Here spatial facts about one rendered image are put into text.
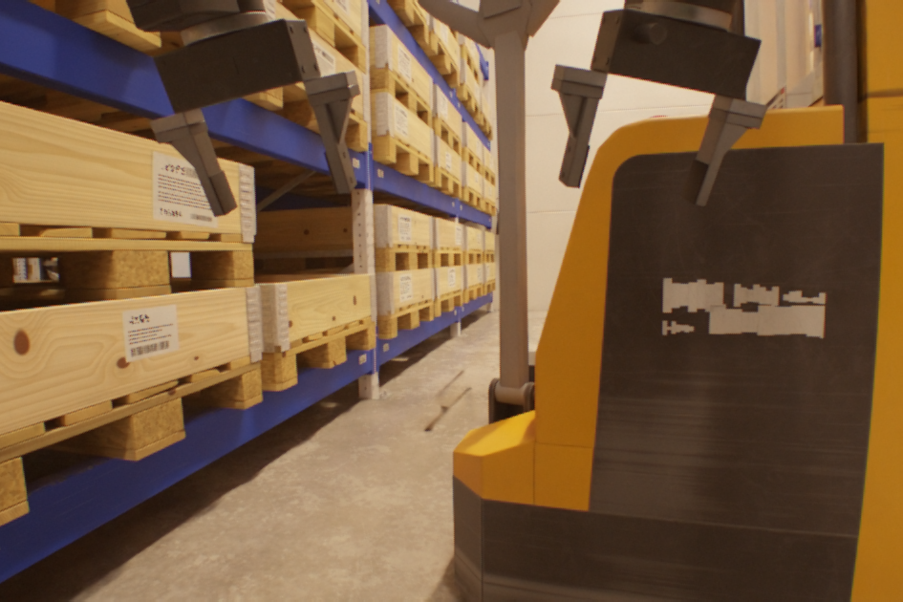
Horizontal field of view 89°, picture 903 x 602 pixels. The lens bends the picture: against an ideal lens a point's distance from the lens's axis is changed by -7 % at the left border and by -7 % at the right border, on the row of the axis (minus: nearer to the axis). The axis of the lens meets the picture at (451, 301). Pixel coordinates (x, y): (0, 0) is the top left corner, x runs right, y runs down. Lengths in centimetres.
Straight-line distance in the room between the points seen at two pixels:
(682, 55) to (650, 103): 619
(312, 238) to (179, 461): 156
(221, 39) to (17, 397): 74
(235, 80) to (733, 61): 43
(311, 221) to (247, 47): 225
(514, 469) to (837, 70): 79
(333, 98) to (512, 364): 74
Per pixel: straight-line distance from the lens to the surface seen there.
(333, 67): 214
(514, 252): 104
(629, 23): 46
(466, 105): 492
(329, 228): 264
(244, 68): 48
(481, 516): 93
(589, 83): 46
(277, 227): 280
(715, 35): 50
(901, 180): 94
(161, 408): 126
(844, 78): 94
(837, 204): 85
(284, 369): 166
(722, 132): 53
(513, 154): 106
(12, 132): 107
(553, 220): 637
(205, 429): 149
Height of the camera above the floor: 69
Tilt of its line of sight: 5 degrees down
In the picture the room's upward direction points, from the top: 1 degrees counter-clockwise
